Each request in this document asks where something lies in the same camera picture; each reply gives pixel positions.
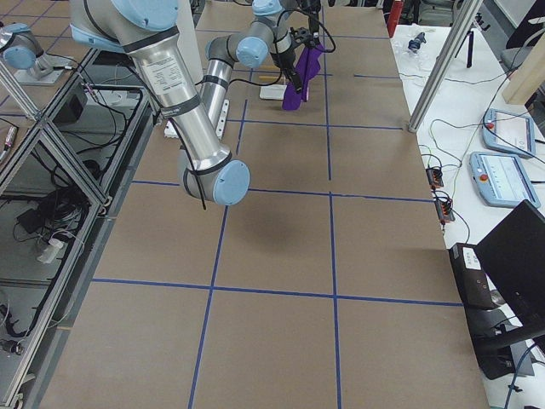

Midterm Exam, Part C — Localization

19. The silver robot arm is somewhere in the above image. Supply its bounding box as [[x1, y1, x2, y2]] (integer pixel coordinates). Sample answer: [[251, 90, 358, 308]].
[[70, 1, 299, 205]]

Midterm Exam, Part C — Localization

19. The purple towel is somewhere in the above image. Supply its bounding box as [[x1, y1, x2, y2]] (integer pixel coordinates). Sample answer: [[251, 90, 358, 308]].
[[282, 43, 324, 111]]

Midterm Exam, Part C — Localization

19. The black monitor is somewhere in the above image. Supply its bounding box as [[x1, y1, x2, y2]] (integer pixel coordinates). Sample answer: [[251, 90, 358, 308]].
[[474, 200, 544, 324]]

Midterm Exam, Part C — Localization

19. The lower teach pendant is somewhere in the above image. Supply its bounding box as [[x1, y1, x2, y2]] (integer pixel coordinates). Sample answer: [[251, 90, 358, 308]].
[[469, 152, 541, 208]]

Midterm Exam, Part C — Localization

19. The upper orange connector box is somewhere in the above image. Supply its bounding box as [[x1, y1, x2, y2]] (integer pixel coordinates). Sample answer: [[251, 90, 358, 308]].
[[426, 167, 444, 190]]

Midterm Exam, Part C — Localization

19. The aluminium frame post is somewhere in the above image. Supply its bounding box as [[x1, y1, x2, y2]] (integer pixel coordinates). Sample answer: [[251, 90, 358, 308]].
[[408, 0, 483, 133]]

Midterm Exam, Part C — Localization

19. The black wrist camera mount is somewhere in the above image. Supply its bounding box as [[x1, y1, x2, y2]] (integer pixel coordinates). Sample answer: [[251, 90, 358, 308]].
[[290, 27, 320, 49]]

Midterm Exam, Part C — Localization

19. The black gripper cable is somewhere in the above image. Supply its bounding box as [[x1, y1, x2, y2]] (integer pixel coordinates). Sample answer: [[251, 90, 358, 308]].
[[229, 8, 337, 86]]

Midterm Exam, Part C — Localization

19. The lower orange connector box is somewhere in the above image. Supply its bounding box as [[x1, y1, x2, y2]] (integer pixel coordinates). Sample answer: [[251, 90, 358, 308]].
[[434, 197, 456, 225]]

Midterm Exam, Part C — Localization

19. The orange connector box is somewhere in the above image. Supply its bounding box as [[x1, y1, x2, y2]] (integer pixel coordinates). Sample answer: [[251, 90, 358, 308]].
[[434, 197, 456, 225], [426, 167, 444, 190]]

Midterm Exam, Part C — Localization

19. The black computer case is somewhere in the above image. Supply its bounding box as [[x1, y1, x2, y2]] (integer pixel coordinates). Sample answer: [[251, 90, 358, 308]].
[[449, 243, 499, 310]]

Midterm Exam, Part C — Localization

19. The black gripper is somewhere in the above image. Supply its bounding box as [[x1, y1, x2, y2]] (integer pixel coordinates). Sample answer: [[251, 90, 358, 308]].
[[300, 0, 322, 47], [276, 45, 303, 94]]

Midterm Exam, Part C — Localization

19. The upper teach pendant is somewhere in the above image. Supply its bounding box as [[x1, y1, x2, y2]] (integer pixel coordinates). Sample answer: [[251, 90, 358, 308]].
[[482, 108, 536, 158]]

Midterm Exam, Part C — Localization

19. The teach pendant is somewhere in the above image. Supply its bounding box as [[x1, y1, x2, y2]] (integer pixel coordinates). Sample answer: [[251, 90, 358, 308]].
[[469, 152, 541, 208], [482, 108, 536, 158]]

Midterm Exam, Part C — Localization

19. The white pedestal column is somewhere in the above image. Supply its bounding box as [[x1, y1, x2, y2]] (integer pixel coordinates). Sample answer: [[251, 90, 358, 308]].
[[176, 0, 230, 140]]

